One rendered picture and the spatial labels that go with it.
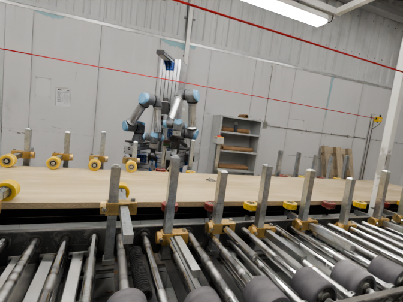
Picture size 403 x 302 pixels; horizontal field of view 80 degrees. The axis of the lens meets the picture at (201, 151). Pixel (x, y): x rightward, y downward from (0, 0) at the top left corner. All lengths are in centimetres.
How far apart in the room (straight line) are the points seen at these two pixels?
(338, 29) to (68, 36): 567
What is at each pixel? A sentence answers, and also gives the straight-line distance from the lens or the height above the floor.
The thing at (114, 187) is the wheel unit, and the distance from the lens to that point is 98.
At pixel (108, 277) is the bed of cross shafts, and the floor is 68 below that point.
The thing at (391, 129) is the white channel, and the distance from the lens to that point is 207.
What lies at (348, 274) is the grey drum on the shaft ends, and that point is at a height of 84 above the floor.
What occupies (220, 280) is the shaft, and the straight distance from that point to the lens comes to 88.
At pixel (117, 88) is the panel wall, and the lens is 467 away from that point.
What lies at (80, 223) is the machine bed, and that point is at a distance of 126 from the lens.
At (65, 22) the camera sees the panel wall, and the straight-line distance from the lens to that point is 497.
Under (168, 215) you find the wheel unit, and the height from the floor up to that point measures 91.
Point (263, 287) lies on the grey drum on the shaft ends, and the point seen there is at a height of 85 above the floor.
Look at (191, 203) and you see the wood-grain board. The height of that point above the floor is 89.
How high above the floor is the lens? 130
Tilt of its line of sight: 6 degrees down
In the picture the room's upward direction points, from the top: 7 degrees clockwise
